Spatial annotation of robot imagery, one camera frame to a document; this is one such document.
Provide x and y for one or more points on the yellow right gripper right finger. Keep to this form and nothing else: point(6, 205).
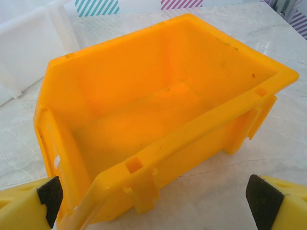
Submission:
point(283, 206)

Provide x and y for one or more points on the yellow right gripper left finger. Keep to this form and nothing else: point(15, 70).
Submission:
point(21, 206)

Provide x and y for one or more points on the white plastic bin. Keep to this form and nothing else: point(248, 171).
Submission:
point(28, 48)

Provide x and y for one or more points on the yellow plastic bin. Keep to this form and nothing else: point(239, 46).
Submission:
point(148, 100)

